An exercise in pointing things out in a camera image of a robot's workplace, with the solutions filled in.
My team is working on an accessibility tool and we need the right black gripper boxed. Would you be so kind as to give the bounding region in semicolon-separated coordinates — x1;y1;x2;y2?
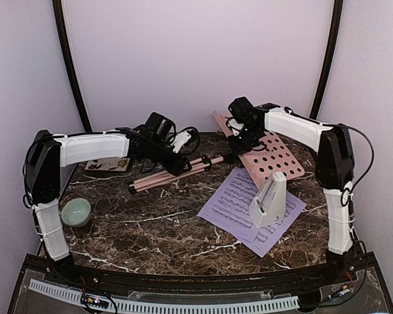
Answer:
228;124;261;155

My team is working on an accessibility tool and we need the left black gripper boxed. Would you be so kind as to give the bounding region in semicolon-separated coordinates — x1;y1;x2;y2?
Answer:
148;139;192;176

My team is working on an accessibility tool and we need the pink music stand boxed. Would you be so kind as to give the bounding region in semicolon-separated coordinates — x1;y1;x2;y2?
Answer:
128;110;306;196

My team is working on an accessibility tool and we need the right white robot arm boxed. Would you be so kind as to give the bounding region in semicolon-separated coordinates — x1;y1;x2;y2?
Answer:
227;103;354;256

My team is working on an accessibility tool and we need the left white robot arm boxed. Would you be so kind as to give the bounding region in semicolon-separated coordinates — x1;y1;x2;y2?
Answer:
22;126;198;285

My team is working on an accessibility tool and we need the sticker sheet card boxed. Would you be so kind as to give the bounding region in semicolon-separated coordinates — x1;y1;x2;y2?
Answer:
84;158;130;172

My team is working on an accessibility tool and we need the white metronome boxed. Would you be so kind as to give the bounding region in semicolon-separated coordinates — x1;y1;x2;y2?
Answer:
248;171;286;228

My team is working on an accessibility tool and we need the upper purple sheet music page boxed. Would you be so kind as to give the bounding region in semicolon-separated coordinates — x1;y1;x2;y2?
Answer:
198;167;260;242

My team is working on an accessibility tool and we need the purple sheet music page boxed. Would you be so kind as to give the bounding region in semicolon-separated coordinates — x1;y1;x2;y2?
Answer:
198;167;260;242
238;192;307;258

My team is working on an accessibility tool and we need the green ceramic bowl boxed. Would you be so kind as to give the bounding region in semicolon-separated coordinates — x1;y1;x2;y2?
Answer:
61;198;91;228

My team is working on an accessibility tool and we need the lower purple sheet music page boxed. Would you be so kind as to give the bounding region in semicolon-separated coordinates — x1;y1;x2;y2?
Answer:
238;192;307;258

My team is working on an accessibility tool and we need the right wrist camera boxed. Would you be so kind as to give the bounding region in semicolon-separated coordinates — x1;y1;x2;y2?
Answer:
228;97;253;123

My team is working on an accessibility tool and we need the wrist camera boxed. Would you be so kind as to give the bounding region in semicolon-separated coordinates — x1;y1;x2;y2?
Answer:
228;97;253;123
144;112;176;139

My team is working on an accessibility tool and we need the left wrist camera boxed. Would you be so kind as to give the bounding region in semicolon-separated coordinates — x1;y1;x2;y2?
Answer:
144;112;176;139

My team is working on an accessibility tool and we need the black front rail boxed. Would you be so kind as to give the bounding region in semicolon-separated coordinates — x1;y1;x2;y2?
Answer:
19;253;377;295

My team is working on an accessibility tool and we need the right black frame post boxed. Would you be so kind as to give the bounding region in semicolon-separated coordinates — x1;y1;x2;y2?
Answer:
309;0;344;119

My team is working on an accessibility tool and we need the black frame post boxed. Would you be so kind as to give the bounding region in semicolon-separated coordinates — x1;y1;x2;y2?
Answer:
309;0;344;119
52;0;92;132

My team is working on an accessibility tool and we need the white slotted cable duct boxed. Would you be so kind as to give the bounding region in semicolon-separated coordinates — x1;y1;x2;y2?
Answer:
28;278;299;314

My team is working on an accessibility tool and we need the left black frame post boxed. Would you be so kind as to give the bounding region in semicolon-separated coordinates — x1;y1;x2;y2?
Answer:
52;0;92;132

